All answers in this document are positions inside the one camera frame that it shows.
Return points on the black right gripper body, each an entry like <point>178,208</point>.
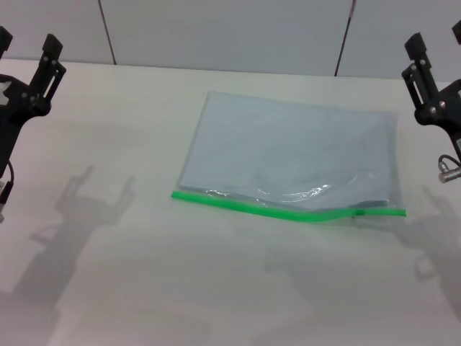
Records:
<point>452,108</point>

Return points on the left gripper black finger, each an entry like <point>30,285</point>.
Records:
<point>5,39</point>
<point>43,84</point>

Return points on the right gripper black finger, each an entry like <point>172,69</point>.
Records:
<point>457,30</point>
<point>423,90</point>

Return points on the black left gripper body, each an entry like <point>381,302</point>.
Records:
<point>9,119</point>

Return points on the green zipper slider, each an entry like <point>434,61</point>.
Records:
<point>358,212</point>

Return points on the transparent document bag green zipper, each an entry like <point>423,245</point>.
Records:
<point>288,151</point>

